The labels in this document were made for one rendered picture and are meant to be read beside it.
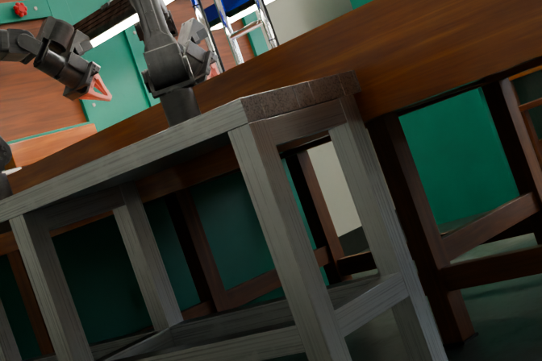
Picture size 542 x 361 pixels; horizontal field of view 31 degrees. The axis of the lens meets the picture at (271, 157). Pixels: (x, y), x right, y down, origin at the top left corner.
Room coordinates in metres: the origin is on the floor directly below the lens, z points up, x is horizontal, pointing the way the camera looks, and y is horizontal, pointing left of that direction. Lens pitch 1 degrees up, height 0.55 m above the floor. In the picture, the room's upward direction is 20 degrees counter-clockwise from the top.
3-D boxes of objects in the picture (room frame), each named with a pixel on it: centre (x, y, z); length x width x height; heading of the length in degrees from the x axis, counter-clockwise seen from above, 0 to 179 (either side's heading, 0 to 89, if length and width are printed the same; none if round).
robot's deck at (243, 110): (2.19, 0.20, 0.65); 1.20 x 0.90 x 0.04; 51
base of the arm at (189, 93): (1.81, 0.12, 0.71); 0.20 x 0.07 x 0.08; 51
